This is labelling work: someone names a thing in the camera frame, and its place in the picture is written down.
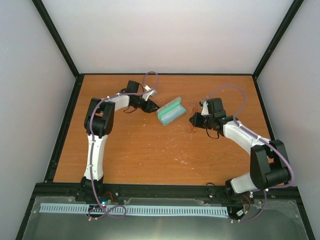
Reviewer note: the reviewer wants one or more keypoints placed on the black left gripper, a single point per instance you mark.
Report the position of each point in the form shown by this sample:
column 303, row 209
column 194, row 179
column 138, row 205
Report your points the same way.
column 148, row 105

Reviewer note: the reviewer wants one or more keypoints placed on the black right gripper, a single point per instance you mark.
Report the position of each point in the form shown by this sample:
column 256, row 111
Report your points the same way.
column 196, row 121

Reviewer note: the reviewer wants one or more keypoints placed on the grey leather glasses case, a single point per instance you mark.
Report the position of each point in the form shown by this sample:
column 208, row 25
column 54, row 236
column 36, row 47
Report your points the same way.
column 167, row 107

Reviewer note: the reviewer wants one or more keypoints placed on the light blue cleaning cloth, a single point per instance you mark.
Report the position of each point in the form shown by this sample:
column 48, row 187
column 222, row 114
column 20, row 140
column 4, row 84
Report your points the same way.
column 172, row 114

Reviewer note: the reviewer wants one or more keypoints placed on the red thin-frame sunglasses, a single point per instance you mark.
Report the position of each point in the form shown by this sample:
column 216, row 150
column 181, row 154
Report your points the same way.
column 195, row 111

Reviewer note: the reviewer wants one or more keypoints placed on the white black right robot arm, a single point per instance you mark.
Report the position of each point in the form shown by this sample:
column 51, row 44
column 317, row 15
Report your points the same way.
column 269, row 166

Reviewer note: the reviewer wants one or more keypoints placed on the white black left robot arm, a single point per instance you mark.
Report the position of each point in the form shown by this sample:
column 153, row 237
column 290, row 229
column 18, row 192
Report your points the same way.
column 99, row 122

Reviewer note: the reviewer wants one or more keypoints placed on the metal front plate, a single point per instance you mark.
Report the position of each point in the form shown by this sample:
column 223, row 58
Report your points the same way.
column 271, row 220

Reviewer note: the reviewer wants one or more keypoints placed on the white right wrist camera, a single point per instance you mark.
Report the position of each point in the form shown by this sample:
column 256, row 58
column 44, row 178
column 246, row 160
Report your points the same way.
column 204, row 110

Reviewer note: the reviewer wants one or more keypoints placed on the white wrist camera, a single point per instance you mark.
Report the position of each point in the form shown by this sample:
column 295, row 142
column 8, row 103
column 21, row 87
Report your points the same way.
column 149, row 92
column 204, row 110

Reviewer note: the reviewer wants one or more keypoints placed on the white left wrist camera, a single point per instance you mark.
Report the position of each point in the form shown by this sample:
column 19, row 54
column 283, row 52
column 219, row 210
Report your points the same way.
column 149, row 92

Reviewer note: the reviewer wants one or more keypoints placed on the light blue slotted cable duct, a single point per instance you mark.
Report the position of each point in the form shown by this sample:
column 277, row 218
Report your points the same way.
column 136, row 210

